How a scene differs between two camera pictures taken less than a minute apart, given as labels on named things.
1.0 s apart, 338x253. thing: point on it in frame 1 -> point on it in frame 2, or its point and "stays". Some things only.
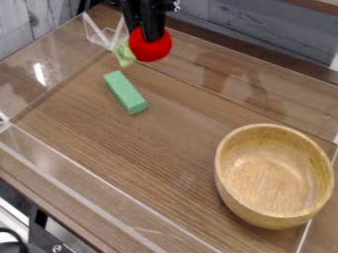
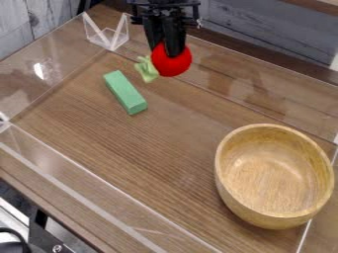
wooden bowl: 274,175 stays
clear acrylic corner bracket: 107,37 stays
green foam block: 124,93 stays
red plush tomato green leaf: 148,50 -> 162,63
